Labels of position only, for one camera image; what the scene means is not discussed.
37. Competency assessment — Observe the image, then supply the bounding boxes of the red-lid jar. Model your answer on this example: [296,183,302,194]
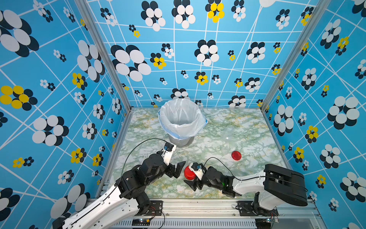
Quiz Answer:
[222,125,235,143]
[184,166,197,184]

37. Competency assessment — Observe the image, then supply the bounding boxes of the red jar lid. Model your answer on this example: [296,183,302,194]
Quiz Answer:
[231,151,242,161]

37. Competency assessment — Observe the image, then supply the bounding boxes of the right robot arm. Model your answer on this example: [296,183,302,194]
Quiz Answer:
[185,162,307,216]

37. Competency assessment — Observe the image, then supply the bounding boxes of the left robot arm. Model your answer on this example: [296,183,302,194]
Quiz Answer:
[52,153,185,229]

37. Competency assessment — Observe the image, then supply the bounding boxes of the white bin liner bag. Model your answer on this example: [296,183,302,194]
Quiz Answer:
[158,98,208,140]

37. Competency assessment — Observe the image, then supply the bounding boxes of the left circuit board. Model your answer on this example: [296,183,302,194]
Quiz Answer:
[132,219,151,227]

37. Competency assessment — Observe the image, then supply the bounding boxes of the circuit board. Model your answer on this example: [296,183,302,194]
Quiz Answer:
[255,219,279,229]
[132,219,151,227]

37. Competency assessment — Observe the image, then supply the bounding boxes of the right circuit board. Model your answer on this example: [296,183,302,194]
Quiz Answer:
[255,219,279,229]

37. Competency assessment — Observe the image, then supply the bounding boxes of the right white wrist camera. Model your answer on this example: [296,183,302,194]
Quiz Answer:
[189,162,205,180]

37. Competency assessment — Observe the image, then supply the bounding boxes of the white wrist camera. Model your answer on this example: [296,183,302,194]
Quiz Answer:
[189,162,205,180]
[162,142,177,166]

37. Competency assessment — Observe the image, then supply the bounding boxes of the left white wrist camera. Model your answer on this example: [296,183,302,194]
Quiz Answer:
[162,142,177,166]

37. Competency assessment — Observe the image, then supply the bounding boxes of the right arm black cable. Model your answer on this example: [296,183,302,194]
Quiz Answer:
[203,156,309,192]

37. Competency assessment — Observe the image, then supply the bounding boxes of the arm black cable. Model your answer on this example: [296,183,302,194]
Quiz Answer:
[203,156,309,192]
[59,138,169,229]

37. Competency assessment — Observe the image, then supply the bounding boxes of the aluminium front rail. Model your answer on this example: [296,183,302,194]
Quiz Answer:
[108,199,326,229]

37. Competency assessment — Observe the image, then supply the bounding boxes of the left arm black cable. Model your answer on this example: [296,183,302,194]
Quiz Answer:
[59,138,169,229]

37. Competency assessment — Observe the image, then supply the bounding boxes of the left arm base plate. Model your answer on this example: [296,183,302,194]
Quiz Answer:
[136,200,164,216]

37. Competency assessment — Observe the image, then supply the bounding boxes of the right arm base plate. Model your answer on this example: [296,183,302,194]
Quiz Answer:
[235,200,278,217]

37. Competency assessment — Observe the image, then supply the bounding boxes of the left aluminium corner post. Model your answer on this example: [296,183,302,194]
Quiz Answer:
[75,0,132,113]

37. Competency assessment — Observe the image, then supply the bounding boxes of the aluminium corner post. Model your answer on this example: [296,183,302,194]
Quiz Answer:
[261,0,331,114]
[75,0,132,113]

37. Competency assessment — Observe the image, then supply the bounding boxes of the right aluminium corner post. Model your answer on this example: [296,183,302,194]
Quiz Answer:
[261,0,331,114]

